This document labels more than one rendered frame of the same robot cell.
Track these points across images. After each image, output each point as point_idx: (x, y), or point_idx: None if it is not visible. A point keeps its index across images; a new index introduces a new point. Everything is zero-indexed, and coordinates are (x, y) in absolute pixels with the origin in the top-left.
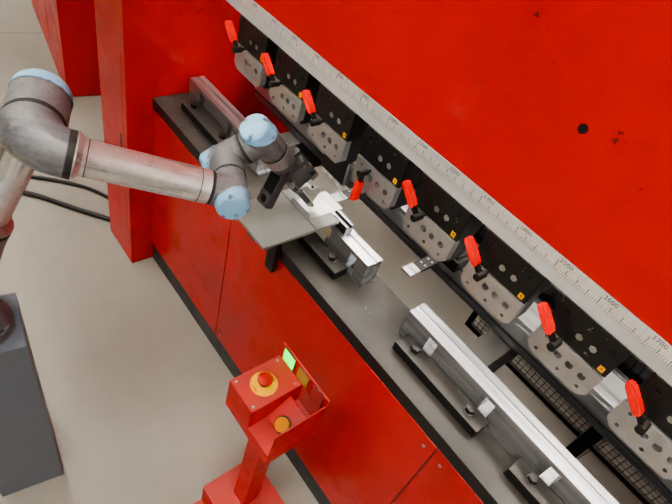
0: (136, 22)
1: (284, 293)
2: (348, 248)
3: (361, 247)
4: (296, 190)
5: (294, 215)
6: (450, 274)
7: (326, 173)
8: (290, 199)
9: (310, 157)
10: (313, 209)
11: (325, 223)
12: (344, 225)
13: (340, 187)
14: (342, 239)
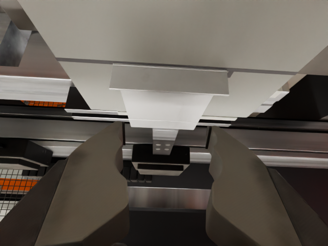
0: None
1: None
2: (27, 71)
3: (28, 90)
4: None
5: (158, 39)
6: (7, 121)
7: (192, 193)
8: (238, 73)
9: (296, 102)
10: (153, 95)
11: (87, 89)
12: (73, 110)
13: (129, 190)
14: (54, 78)
